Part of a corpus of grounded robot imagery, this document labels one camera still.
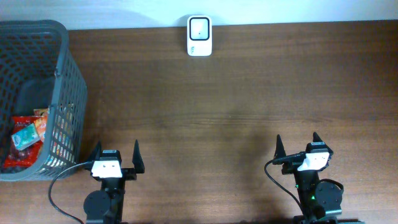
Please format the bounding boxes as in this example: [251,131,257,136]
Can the white barcode scanner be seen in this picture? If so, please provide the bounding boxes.
[187,15,213,57]

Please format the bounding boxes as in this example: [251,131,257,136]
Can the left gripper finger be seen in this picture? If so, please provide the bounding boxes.
[86,141,102,162]
[132,140,145,173]

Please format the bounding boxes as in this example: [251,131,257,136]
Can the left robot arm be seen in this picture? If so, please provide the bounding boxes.
[83,141,145,224]

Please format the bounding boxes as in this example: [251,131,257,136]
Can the teal tissue pack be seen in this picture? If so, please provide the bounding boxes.
[11,124,40,151]

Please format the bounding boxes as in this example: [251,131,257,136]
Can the grey plastic mesh basket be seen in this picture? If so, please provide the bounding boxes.
[1,20,88,182]

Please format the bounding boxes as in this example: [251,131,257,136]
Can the red candy bag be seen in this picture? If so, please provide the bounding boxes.
[3,116,43,168]

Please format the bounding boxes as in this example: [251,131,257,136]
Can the black cable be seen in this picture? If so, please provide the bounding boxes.
[47,161,94,224]
[264,152,307,215]

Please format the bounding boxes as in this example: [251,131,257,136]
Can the right black cable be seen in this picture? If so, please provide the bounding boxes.
[264,152,307,215]

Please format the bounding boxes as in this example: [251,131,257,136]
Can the left black cable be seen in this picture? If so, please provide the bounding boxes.
[47,161,94,224]

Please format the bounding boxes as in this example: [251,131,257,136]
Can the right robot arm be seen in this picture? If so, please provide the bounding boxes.
[265,133,361,224]

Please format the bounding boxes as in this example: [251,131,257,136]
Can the orange tissue pack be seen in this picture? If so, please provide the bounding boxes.
[34,108,49,142]

